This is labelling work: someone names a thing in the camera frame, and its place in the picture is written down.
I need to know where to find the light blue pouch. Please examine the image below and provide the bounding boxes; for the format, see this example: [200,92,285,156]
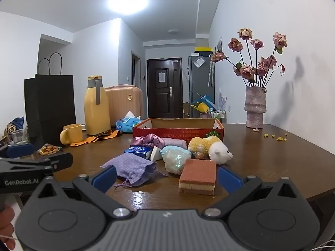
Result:
[161,146,192,175]

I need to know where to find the blue tissue pack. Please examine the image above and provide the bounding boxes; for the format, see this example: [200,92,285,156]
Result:
[115,111,143,134]

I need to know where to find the grey refrigerator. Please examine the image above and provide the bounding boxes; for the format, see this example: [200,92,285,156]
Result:
[188,54,215,118]

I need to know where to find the scattered yellow crumbs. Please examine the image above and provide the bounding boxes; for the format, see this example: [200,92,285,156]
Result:
[264,133,288,141]

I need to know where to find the clear glass cup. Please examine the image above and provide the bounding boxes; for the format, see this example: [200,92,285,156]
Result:
[10,125,29,146]

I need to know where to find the person's left hand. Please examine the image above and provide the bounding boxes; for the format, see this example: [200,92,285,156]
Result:
[0,205,15,244]

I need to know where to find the pink ceramic vase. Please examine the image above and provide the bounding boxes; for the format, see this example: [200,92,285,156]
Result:
[245,86,267,128]

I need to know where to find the white stick on refrigerator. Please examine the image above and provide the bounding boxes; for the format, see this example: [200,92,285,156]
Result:
[208,60,215,87]

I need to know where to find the yellow white plush sheep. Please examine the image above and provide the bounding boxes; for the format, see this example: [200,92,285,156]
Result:
[187,135,233,165]

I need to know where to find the yellow mug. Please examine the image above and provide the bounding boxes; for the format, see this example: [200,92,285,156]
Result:
[60,124,84,146]

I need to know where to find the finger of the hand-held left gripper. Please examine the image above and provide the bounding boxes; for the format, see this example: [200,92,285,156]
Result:
[0,152,74,173]
[0,143,35,159]

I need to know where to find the dark brown entrance door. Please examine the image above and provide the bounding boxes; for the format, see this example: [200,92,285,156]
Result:
[147,57,183,119]

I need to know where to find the blue cloth bag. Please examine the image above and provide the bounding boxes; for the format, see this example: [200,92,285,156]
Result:
[7,117,26,134]

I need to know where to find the interior door frame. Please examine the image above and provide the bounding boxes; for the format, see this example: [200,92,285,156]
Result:
[131,51,142,90]

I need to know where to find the pink suitcase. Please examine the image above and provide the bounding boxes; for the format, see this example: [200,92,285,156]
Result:
[105,84,144,127]

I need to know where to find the pink satin pouch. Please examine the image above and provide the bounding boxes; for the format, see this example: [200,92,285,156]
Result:
[130,133,164,149]

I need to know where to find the white triangular sponge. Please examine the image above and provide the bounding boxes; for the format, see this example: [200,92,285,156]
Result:
[149,146,164,162]

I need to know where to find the purple drawstring pouch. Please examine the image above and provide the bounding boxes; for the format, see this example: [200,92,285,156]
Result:
[100,152,168,189]

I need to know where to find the folded pink towel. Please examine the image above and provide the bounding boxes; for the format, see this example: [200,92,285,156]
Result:
[162,137,188,151]

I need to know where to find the orange layered sponge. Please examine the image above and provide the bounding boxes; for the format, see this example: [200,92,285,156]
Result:
[178,159,217,196]

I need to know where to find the black paper bag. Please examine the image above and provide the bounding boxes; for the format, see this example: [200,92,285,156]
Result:
[24,52,77,149]

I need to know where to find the dried rose bouquet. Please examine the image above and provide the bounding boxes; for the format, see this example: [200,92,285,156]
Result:
[211,27,288,88]

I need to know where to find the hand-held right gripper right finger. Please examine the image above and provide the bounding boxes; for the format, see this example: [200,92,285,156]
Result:
[204,166,304,218]

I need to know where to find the yellow thermos jug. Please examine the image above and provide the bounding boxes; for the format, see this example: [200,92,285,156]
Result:
[84,75,111,136]

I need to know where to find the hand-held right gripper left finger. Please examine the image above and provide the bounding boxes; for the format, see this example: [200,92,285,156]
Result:
[30,165,131,219]

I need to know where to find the wire storage rack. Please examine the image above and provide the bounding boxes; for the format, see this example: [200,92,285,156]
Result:
[208,108,226,124]

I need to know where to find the round ceiling lamp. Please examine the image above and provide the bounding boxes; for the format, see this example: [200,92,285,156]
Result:
[106,0,149,15]

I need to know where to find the purple decorative plant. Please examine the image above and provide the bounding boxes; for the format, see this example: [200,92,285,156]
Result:
[218,87,227,109]

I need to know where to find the orange strap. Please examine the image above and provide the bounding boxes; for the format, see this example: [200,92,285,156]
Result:
[70,129,122,147]

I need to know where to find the red cardboard box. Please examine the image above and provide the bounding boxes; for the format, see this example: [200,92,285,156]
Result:
[132,118,225,147]

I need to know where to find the small blue tissue packet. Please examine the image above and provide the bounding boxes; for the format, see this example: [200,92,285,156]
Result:
[124,146,153,159]

